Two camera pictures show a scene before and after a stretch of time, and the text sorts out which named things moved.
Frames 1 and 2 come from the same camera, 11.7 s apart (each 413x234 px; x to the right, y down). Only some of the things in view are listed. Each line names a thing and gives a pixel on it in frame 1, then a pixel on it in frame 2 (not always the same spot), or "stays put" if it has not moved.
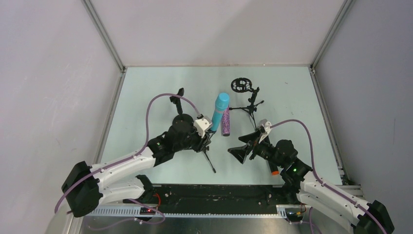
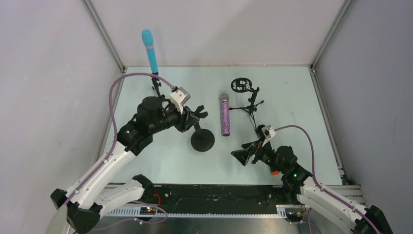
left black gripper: x=202 y=142 → x=187 y=118
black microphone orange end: x=274 y=168 stays put
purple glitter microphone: x=226 y=122 stays put
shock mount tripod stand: x=244 y=85 stays put
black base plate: x=220 y=198 stays put
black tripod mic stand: x=206 y=147 → x=155 y=80
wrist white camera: x=202 y=125 → x=180 y=96
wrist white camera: x=266 y=125 → x=268 y=132
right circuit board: x=294 y=214 stays put
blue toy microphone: x=222 y=103 → x=147 y=37
